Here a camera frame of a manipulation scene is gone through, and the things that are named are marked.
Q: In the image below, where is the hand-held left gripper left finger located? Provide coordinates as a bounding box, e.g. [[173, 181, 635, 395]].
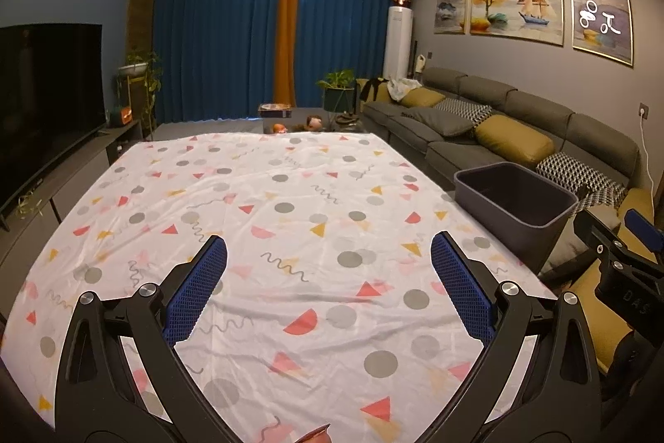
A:
[[54, 234, 237, 443]]

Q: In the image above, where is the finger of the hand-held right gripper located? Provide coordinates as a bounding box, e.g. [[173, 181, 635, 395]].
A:
[[575, 210, 626, 262], [625, 208, 664, 262]]

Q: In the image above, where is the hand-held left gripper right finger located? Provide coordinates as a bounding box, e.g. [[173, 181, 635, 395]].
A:
[[415, 231, 605, 443]]

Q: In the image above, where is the grey plastic bin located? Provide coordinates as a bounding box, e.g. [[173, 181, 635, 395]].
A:
[[454, 164, 579, 270]]

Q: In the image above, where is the beige cushion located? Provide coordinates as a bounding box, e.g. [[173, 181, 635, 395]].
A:
[[539, 225, 597, 283]]

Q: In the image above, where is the yellow seat cushion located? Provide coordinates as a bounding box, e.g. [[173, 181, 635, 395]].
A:
[[568, 188, 657, 371]]

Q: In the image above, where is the black white patterned cushion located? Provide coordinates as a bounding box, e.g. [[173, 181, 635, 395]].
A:
[[435, 98, 493, 125], [536, 151, 627, 208]]

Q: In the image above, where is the large yellow cushion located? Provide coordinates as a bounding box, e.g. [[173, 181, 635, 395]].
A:
[[474, 114, 555, 166]]

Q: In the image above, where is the grey sofa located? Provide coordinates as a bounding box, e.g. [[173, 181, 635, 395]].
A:
[[360, 68, 641, 215]]

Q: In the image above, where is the grey coffee table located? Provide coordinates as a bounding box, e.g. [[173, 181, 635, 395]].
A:
[[156, 116, 364, 143]]

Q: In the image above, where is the grey TV cabinet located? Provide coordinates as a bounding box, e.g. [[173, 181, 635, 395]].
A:
[[0, 118, 143, 278]]

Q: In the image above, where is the grey cushion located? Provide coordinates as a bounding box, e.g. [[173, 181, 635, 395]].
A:
[[402, 107, 475, 137]]

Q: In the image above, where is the small yellow cushion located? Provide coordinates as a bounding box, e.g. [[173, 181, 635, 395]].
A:
[[399, 88, 446, 109]]

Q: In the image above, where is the white cloth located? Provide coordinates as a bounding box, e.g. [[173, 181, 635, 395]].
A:
[[388, 78, 421, 101]]

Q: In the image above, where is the painting with white scribbles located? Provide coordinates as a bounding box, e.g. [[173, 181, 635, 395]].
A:
[[568, 0, 635, 69]]

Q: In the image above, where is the black cloth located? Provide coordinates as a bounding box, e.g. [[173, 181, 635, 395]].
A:
[[358, 78, 390, 102]]

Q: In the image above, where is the potted plant in green pot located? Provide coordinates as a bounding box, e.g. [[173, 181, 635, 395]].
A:
[[317, 69, 359, 114]]

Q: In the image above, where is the trailing plant on stand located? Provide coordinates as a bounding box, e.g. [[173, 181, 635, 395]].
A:
[[117, 51, 164, 132]]

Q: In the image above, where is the black television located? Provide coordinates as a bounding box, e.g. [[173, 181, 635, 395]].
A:
[[0, 24, 103, 215]]

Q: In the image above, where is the tree and sailboat painting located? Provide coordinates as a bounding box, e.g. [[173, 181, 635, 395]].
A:
[[469, 0, 564, 47]]

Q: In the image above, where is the blue curtain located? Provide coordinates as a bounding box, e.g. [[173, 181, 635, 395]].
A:
[[295, 0, 416, 109], [150, 0, 283, 125]]

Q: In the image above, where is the white standing air conditioner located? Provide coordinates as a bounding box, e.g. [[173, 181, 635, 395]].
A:
[[383, 6, 414, 83]]

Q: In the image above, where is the orange curtain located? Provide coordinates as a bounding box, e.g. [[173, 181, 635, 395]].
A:
[[273, 0, 303, 109]]

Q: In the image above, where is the small landscape painting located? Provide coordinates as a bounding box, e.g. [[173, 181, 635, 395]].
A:
[[433, 0, 468, 35]]

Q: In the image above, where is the white cable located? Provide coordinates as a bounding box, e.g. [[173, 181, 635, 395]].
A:
[[640, 116, 655, 195]]

